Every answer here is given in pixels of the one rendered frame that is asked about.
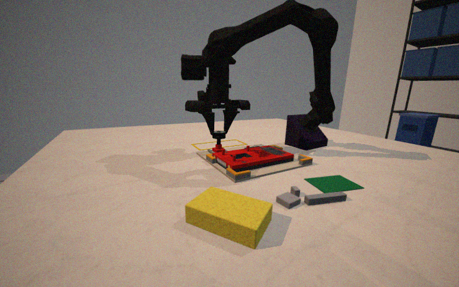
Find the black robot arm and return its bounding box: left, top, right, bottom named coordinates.
left=181, top=0, right=339, bottom=132

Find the yellow rectangular block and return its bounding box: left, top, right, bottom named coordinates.
left=185, top=187, right=273, bottom=249

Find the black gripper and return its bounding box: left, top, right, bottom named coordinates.
left=185, top=80, right=250, bottom=135

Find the green flat square mat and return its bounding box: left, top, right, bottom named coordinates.
left=304, top=175, right=364, bottom=193

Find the black toy wheel with grey hub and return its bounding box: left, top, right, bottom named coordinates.
left=212, top=130, right=225, bottom=139

